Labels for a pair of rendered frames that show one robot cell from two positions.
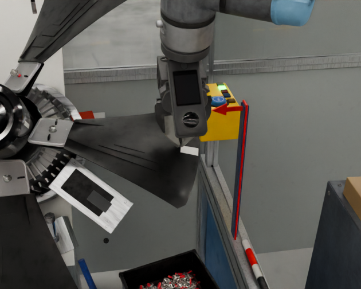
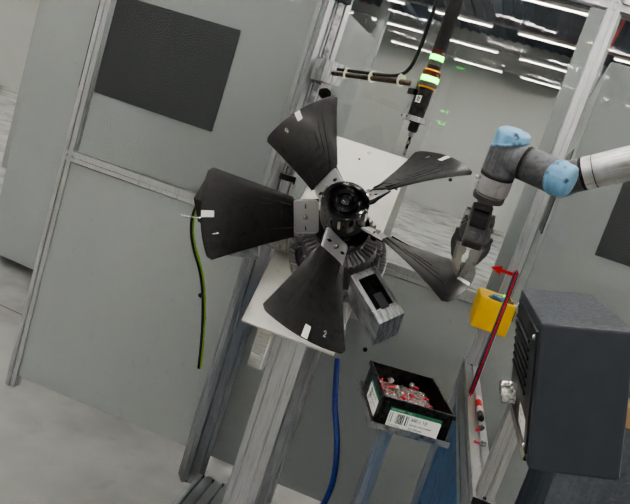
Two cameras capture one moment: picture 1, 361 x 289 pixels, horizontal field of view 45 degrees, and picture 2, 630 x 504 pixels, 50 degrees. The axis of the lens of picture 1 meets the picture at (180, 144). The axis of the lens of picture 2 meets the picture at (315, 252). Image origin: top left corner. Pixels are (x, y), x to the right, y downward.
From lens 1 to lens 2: 0.99 m
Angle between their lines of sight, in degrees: 27
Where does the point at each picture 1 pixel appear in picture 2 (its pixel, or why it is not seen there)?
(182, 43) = (487, 189)
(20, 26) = (369, 184)
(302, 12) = (560, 185)
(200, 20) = (502, 177)
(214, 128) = (486, 317)
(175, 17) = (488, 171)
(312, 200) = not seen: outside the picture
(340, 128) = not seen: hidden behind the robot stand
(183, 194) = (449, 296)
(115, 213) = (388, 313)
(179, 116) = (468, 231)
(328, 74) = not seen: hidden behind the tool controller
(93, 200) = (377, 297)
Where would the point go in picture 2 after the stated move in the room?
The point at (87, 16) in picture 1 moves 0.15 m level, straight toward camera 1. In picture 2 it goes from (430, 176) to (431, 177)
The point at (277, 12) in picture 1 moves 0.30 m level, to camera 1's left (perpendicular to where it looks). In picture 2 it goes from (546, 182) to (411, 139)
